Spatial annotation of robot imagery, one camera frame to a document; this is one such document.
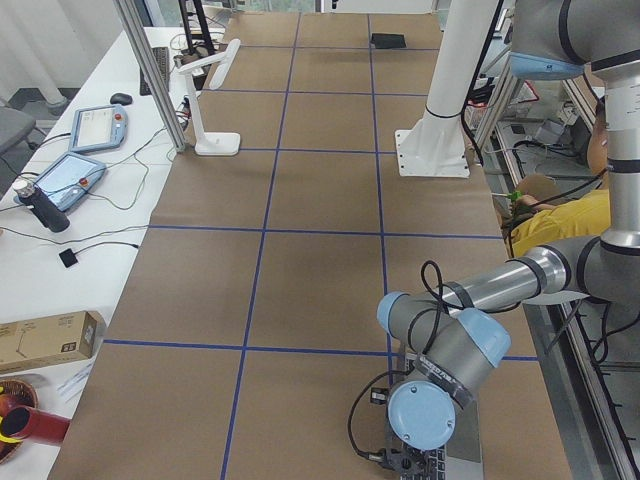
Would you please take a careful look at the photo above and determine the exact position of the black computer mouse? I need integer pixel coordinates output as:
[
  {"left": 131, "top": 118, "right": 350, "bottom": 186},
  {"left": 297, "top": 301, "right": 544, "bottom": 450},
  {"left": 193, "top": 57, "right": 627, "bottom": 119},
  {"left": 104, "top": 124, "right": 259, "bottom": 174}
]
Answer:
[{"left": 110, "top": 92, "right": 133, "bottom": 106}]

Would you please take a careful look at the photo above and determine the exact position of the blue teach pendant near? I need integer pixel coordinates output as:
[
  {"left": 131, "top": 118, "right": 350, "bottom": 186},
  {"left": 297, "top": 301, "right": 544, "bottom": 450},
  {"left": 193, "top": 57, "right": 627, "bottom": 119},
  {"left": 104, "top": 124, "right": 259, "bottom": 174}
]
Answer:
[{"left": 35, "top": 152, "right": 107, "bottom": 212}]

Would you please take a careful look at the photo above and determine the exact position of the red cylinder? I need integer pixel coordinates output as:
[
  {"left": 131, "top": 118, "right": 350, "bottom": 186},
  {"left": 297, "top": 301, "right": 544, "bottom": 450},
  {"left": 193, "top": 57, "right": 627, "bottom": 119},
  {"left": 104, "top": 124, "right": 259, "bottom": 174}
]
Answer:
[{"left": 1, "top": 405, "right": 71, "bottom": 446}]

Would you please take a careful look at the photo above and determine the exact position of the blue teach pendant far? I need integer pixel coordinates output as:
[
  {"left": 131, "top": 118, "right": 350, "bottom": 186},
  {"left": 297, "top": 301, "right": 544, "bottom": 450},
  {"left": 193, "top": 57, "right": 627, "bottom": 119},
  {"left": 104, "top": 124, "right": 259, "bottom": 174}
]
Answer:
[{"left": 69, "top": 104, "right": 128, "bottom": 153}]

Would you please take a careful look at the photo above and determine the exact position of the black mouse pad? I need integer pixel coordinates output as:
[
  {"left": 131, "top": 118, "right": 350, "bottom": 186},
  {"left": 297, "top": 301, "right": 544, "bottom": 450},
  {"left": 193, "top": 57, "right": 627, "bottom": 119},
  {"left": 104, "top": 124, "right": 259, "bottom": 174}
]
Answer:
[{"left": 370, "top": 33, "right": 406, "bottom": 49}]

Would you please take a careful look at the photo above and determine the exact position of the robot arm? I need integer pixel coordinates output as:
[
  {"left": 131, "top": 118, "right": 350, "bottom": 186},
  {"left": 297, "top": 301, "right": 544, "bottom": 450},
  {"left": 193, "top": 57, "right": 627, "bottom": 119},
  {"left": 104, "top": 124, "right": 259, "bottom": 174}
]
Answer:
[{"left": 373, "top": 1, "right": 639, "bottom": 479}]

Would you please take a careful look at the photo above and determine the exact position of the blue teach pendant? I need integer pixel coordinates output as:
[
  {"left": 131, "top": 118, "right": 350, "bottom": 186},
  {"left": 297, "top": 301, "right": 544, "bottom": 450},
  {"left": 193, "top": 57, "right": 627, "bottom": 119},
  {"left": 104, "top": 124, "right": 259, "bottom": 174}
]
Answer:
[
  {"left": 69, "top": 104, "right": 128, "bottom": 153},
  {"left": 35, "top": 152, "right": 107, "bottom": 212}
]

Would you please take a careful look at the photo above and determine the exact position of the small black square device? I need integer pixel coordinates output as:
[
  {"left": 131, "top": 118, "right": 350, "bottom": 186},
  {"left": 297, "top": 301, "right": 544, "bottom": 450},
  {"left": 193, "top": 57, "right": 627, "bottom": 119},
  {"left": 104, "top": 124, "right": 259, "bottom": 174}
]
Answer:
[{"left": 58, "top": 248, "right": 78, "bottom": 268}]

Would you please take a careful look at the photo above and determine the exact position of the cardboard box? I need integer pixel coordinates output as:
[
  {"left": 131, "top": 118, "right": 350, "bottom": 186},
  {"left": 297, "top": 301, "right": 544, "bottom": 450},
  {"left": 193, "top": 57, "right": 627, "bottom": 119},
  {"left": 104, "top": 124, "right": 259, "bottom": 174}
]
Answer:
[{"left": 1, "top": 311, "right": 105, "bottom": 374}]

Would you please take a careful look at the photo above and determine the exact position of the person in yellow shirt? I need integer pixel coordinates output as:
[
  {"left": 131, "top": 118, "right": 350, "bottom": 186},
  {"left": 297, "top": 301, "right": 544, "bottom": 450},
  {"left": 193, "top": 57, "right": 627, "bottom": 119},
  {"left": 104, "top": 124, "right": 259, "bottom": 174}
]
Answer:
[{"left": 506, "top": 98, "right": 611, "bottom": 257}]

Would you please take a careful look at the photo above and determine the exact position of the black water bottle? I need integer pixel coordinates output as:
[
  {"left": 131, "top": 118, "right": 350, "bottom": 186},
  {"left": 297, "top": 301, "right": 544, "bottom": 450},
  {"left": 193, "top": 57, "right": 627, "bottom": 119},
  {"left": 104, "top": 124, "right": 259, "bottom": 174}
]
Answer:
[{"left": 12, "top": 179, "right": 70, "bottom": 233}]

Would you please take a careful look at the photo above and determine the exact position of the white desk lamp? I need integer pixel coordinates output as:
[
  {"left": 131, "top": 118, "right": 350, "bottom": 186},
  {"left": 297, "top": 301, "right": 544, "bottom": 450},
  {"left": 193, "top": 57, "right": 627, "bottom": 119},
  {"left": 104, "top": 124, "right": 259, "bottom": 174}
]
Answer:
[{"left": 177, "top": 38, "right": 241, "bottom": 156}]

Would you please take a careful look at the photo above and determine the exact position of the grey laptop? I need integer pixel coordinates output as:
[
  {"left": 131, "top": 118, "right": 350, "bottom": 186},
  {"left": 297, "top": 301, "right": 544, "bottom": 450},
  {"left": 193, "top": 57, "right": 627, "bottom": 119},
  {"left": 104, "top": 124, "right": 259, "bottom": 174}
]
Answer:
[{"left": 382, "top": 353, "right": 484, "bottom": 479}]

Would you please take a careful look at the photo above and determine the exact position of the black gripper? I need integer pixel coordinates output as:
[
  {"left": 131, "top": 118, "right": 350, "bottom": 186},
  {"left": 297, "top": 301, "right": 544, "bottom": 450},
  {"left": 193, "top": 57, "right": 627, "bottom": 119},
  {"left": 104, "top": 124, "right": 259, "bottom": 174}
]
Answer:
[{"left": 378, "top": 447, "right": 440, "bottom": 479}]

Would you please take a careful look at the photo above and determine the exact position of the black keyboard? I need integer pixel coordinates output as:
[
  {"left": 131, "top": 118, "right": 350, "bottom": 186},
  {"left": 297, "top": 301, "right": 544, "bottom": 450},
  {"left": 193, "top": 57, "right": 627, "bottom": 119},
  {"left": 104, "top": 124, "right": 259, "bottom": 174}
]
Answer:
[{"left": 139, "top": 46, "right": 170, "bottom": 97}]

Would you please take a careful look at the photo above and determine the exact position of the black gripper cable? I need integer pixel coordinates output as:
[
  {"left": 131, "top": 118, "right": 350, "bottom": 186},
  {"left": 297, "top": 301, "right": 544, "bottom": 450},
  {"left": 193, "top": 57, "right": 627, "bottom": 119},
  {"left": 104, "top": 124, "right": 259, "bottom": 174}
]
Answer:
[{"left": 347, "top": 370, "right": 396, "bottom": 459}]

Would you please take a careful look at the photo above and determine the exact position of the wicker basket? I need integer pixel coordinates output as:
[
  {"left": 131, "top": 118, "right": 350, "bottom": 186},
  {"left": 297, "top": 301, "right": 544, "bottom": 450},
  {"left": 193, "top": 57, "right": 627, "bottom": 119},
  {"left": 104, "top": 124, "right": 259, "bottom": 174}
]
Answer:
[{"left": 0, "top": 378, "right": 40, "bottom": 464}]

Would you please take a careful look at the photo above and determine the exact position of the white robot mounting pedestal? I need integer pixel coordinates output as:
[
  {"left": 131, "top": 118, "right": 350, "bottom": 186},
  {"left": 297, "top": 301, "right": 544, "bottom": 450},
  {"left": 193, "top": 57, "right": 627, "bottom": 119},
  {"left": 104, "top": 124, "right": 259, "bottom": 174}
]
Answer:
[{"left": 395, "top": 0, "right": 502, "bottom": 178}]

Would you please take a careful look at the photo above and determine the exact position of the aluminium frame post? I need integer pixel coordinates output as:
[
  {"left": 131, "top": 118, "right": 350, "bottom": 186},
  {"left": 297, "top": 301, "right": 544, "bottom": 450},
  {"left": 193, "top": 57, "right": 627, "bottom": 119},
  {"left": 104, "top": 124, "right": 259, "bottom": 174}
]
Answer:
[{"left": 114, "top": 0, "right": 186, "bottom": 153}]

